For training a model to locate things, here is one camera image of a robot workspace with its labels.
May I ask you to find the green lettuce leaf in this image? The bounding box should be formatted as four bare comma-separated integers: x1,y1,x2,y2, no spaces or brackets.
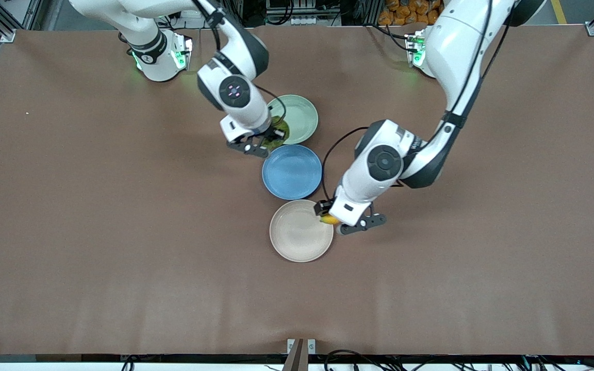
269,114,291,146

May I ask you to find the light green plate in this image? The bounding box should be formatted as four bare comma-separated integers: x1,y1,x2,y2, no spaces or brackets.
267,94,319,145

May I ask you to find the beige plate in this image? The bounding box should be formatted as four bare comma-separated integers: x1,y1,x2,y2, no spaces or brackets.
269,199,334,263

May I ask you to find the blue plate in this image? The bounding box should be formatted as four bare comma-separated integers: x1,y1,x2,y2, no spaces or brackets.
261,144,323,201

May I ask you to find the pile of orange fruit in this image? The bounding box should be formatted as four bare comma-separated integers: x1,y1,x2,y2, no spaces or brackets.
378,0,444,26

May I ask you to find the brown table cover sheet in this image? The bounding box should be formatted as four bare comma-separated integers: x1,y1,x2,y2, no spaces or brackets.
0,25,594,356

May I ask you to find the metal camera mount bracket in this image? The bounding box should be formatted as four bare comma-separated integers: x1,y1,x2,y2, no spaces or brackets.
282,338,317,371

